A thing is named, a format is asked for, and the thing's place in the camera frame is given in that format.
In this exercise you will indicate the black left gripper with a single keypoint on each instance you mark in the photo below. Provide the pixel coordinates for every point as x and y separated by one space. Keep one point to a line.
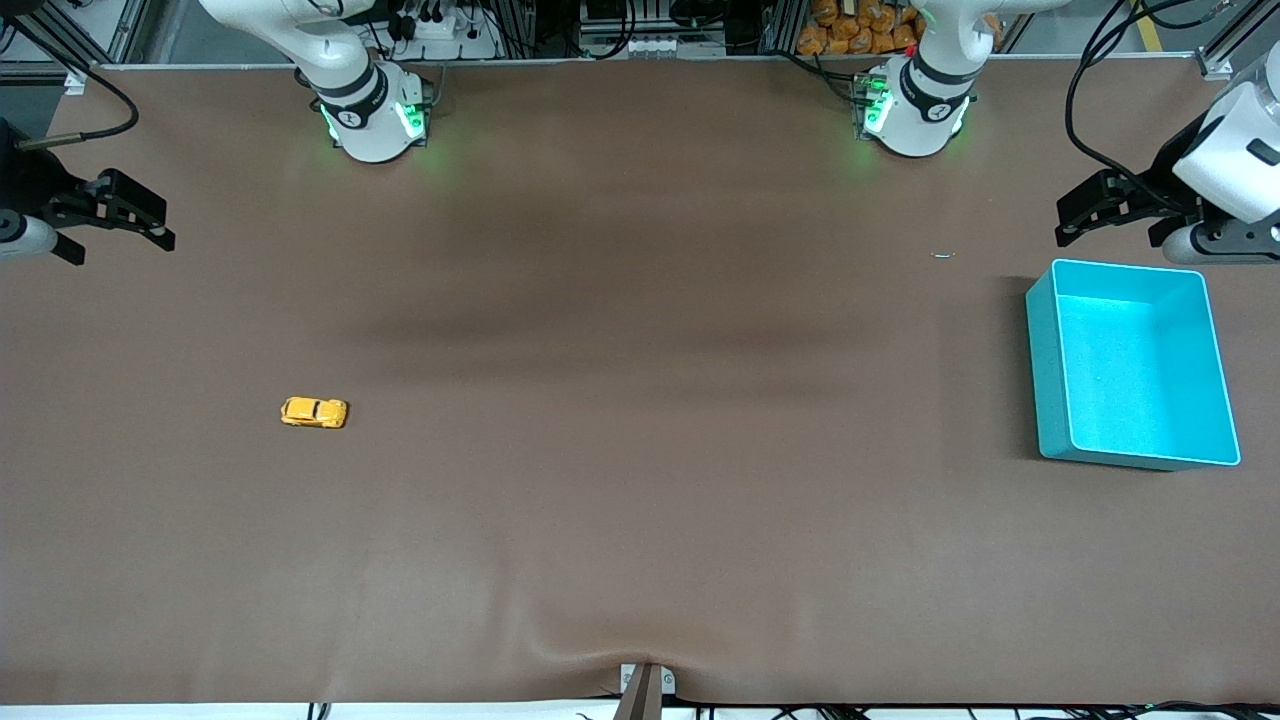
1164 187

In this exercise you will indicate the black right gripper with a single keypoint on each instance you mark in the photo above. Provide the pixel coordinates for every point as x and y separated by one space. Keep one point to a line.
27 182

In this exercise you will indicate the yellow beetle toy car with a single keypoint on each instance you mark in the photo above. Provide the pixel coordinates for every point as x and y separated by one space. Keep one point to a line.
314 412

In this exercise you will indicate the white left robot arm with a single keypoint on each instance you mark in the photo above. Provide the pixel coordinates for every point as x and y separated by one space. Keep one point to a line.
925 100

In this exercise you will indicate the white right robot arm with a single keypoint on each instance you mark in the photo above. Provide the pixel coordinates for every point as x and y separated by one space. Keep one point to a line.
365 110

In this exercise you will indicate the teal plastic bin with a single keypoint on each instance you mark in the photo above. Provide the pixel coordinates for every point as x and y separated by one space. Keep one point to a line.
1140 380

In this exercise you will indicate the yellow floor tape strip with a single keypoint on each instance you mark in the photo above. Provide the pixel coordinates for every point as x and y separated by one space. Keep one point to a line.
1150 25

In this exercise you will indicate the orange snack bags pile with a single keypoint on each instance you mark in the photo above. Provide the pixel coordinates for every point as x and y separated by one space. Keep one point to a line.
860 30

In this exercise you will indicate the white power strip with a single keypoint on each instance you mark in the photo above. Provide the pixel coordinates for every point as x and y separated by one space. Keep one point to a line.
450 35

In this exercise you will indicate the brown table cover mat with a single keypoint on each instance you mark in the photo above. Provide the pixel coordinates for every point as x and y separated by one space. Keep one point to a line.
640 400

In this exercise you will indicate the metal clamp bracket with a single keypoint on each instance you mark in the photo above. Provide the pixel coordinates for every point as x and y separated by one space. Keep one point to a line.
646 695

